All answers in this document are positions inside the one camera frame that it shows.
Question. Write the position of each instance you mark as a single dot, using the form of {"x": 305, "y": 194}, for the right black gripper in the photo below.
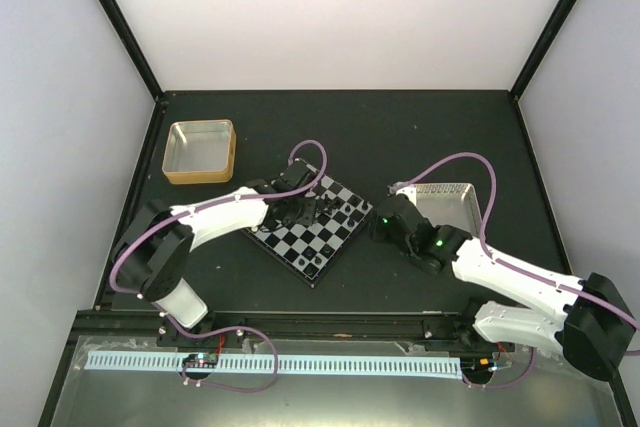
{"x": 377, "y": 230}

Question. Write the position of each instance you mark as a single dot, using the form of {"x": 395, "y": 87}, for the left black frame post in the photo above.
{"x": 127, "y": 38}

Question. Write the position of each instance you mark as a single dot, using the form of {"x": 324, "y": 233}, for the right black frame post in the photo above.
{"x": 550, "y": 31}

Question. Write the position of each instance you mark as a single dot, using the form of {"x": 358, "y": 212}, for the small green circuit board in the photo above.
{"x": 201, "y": 360}

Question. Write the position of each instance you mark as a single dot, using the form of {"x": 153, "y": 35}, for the gold metal tin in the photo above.
{"x": 200, "y": 152}

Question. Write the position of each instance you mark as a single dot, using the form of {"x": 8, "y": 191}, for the right small circuit board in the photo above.
{"x": 479, "y": 365}

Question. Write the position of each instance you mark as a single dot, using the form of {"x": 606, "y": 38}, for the black front rail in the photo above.
{"x": 448, "y": 332}

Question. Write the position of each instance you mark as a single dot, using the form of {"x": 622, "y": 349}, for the pink metal tin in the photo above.
{"x": 452, "y": 204}

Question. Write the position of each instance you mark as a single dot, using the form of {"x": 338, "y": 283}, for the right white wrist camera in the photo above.
{"x": 402, "y": 191}

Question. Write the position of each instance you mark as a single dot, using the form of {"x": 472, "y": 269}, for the black white chess board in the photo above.
{"x": 278, "y": 243}

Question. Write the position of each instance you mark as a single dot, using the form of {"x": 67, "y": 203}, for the black frame post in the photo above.
{"x": 127, "y": 38}
{"x": 550, "y": 31}

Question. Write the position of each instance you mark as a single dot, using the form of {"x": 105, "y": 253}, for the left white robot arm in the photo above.
{"x": 149, "y": 260}

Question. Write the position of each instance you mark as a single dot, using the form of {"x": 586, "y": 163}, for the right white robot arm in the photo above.
{"x": 584, "y": 320}

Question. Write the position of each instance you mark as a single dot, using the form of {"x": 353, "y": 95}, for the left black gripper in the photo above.
{"x": 307, "y": 217}

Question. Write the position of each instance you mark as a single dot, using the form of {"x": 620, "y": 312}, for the light blue cable duct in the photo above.
{"x": 267, "y": 364}

